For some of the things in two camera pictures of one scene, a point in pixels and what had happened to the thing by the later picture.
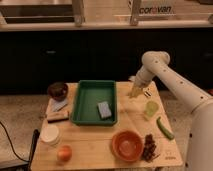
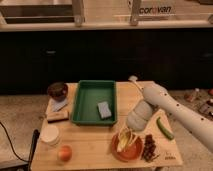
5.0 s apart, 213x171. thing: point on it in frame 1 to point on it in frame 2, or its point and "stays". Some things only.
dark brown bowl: (58, 91) stays
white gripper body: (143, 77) to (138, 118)
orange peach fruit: (64, 153) stays
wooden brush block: (57, 116) stays
